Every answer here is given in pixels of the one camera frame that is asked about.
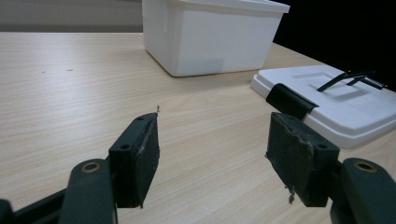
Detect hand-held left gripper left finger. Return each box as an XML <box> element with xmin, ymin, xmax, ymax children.
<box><xmin>107</xmin><ymin>112</ymin><xmax>161</xmax><ymax>209</ymax></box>

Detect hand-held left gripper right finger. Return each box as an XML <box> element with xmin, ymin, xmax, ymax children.
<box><xmin>265</xmin><ymin>112</ymin><xmax>341</xmax><ymax>208</ymax></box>

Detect white plastic storage box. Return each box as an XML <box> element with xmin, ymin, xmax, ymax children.
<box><xmin>141</xmin><ymin>0</ymin><xmax>291</xmax><ymax>78</ymax></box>

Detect white box lid black handle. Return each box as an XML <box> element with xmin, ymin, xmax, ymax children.
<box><xmin>249</xmin><ymin>63</ymin><xmax>396</xmax><ymax>150</ymax></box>

